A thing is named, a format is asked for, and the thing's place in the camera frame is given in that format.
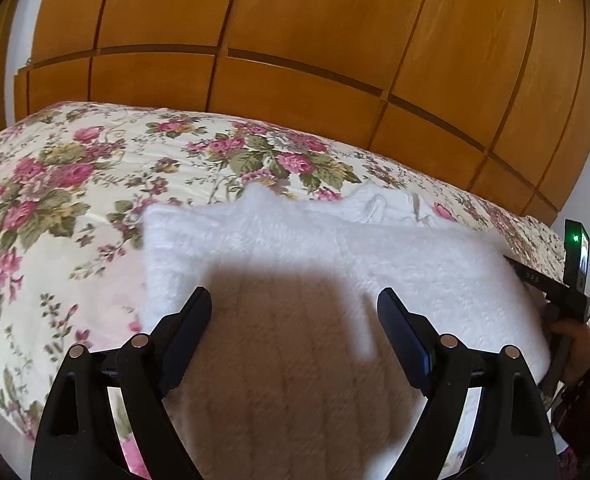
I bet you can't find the white knitted sweater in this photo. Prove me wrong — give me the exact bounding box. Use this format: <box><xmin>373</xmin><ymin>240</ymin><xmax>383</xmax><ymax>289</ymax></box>
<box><xmin>141</xmin><ymin>184</ymin><xmax>549</xmax><ymax>479</ymax></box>

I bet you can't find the person's right hand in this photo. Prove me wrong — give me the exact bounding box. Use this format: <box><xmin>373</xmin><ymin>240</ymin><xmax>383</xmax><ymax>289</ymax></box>
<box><xmin>542</xmin><ymin>304</ymin><xmax>590</xmax><ymax>387</ymax></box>

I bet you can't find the floral bedspread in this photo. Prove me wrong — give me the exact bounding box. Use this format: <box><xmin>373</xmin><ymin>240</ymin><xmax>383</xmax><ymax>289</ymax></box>
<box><xmin>0</xmin><ymin>103</ymin><xmax>564</xmax><ymax>477</ymax></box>

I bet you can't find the wooden wardrobe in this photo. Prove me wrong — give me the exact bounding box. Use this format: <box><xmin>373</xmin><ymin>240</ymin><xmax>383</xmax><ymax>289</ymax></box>
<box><xmin>0</xmin><ymin>0</ymin><xmax>590</xmax><ymax>223</ymax></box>

